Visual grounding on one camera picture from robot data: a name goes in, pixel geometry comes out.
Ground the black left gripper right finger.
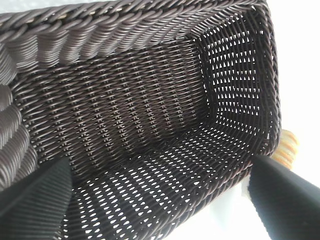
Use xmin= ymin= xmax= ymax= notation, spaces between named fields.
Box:
xmin=247 ymin=154 xmax=320 ymax=240

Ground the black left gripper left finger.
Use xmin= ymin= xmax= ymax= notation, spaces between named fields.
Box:
xmin=0 ymin=157 xmax=73 ymax=240

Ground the long striped bread loaf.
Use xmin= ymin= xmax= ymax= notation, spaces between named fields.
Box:
xmin=271 ymin=129 xmax=300 ymax=171

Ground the dark brown wicker basket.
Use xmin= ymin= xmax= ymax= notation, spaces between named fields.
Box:
xmin=0 ymin=0 xmax=282 ymax=240

